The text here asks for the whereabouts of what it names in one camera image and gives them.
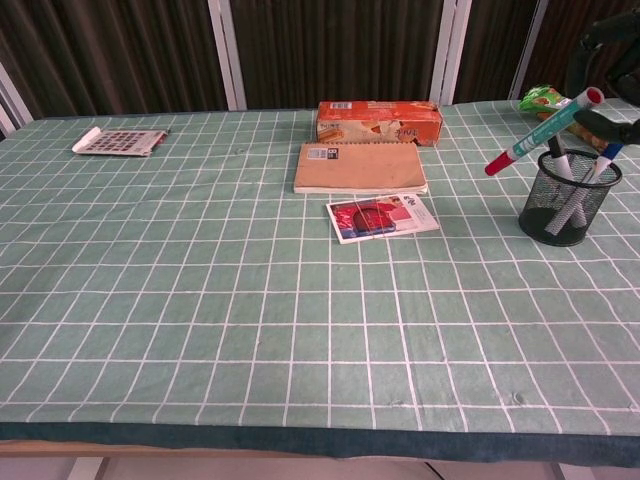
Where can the red capped green marker pen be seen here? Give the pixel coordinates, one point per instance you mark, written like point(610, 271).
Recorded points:
point(542, 131)

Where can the dark brown curtain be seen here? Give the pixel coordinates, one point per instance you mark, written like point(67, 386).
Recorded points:
point(340, 50)

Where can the blue capped marker pen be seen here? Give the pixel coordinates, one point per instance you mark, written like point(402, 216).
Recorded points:
point(602, 167)

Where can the card pack with red picture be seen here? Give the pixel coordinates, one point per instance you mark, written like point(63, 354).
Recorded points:
point(380, 217)

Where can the green snack bag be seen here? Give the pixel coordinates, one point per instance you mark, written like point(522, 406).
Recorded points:
point(542, 99)

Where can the white partition frame post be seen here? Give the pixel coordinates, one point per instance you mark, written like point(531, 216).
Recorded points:
point(12, 105)
point(450, 50)
point(227, 50)
point(527, 50)

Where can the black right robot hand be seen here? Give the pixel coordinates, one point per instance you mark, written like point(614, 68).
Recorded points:
point(607, 127)

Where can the green checked tablecloth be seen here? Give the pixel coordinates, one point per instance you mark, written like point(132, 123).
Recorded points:
point(200, 300)

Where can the black mesh pen holder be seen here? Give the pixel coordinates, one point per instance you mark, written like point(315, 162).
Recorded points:
point(562, 232)

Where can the black capped marker pen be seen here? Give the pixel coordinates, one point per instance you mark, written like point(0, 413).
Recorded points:
point(562, 162)

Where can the orange cracker box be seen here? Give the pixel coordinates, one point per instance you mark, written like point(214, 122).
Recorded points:
point(380, 122)

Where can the brown spiral notebook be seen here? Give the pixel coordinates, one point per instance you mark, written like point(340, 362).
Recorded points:
point(360, 167)

